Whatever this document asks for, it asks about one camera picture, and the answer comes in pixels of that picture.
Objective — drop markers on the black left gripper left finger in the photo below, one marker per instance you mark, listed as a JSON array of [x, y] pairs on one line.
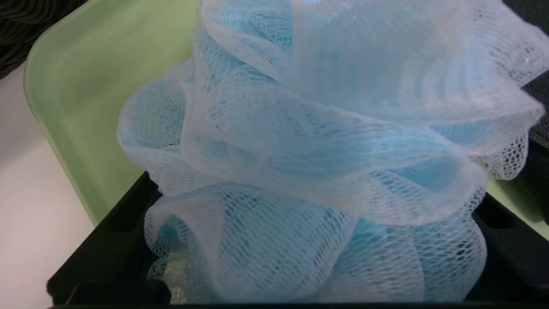
[[107, 257]]

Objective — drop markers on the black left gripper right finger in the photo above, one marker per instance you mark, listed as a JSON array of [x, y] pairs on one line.
[[519, 266]]

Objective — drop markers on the black glasses case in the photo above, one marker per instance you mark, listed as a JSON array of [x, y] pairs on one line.
[[541, 128]]

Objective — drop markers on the blue mesh bath loofah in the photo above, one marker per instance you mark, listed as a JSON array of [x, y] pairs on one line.
[[321, 150]]

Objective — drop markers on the dark brown wicker basket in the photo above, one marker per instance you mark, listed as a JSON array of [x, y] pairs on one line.
[[25, 25]]

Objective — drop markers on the light green plastic tray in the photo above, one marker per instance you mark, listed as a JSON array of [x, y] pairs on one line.
[[94, 94]]

